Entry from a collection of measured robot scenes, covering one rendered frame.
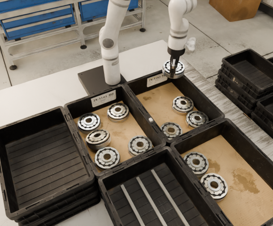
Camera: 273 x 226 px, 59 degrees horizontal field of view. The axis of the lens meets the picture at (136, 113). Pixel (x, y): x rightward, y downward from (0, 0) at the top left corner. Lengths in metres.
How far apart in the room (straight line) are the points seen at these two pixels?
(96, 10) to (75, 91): 1.64
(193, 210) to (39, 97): 1.06
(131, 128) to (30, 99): 0.68
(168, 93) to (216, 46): 2.04
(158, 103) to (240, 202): 0.57
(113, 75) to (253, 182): 0.87
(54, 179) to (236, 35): 3.02
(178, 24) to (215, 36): 2.49
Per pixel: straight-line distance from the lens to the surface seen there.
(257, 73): 2.14
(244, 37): 3.55
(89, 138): 1.06
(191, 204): 0.98
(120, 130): 1.12
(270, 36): 3.72
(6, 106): 1.57
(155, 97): 1.26
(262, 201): 1.07
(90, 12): 2.99
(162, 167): 1.02
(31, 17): 2.84
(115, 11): 1.19
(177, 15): 0.95
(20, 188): 1.07
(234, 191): 1.04
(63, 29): 2.95
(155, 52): 1.79
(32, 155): 1.13
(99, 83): 1.46
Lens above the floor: 1.72
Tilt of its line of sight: 49 degrees down
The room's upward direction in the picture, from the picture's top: straight up
